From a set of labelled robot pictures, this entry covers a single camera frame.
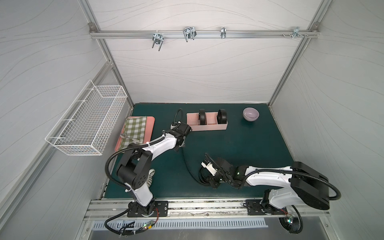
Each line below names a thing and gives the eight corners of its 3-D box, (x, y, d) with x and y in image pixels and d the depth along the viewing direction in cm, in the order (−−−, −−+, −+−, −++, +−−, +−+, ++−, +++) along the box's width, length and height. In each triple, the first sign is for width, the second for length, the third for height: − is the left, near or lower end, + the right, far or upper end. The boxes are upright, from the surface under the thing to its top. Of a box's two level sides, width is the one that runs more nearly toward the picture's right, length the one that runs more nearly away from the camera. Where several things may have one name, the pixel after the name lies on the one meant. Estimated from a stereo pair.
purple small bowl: (242, 123, 112) (245, 117, 107) (240, 113, 119) (242, 107, 113) (257, 123, 112) (261, 117, 107) (254, 113, 119) (257, 107, 113)
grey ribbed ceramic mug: (148, 187, 81) (146, 184, 77) (151, 172, 86) (149, 168, 82) (153, 187, 81) (150, 184, 77) (155, 172, 86) (153, 168, 82)
